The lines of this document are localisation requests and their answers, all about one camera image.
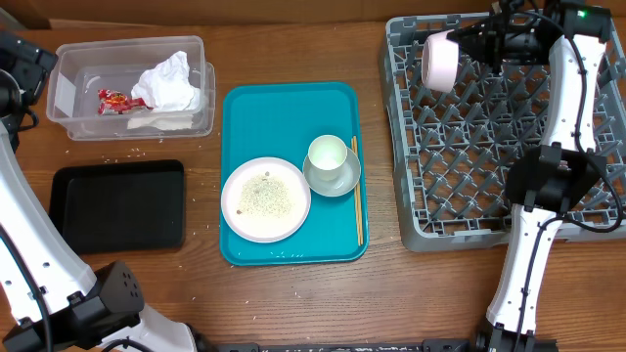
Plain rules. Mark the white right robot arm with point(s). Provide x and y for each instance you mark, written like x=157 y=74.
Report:
x=550 y=179

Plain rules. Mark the grey-green small bowl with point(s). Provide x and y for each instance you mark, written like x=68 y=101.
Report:
x=345 y=182

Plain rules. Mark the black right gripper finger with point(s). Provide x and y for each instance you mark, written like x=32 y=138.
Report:
x=478 y=53
x=467 y=33

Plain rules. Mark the black tray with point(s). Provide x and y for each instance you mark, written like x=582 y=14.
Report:
x=120 y=206

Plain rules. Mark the wooden chopstick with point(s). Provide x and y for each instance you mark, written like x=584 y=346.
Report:
x=356 y=195
x=360 y=195

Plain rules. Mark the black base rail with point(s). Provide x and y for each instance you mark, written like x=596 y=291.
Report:
x=428 y=345

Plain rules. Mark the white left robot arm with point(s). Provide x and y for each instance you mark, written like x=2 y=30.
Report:
x=56 y=299

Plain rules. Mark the crumpled white tissue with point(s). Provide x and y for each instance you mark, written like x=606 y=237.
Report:
x=166 y=88

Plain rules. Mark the pink bowl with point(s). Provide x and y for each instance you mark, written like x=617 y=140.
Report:
x=440 y=61

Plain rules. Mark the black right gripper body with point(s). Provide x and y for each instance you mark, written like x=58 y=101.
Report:
x=512 y=37

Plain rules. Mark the grey dishwasher rack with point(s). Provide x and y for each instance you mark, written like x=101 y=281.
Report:
x=452 y=151

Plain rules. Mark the teal plastic tray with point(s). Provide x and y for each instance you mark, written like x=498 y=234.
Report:
x=281 y=120

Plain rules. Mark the red snack wrapper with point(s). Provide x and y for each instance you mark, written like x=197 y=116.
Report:
x=114 y=102

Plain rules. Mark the pale green cup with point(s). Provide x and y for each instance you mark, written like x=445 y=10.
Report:
x=327 y=154

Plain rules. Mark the white plate with rice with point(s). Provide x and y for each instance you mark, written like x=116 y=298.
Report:
x=265 y=200

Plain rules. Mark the clear plastic bin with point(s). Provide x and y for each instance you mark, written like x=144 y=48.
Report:
x=84 y=69

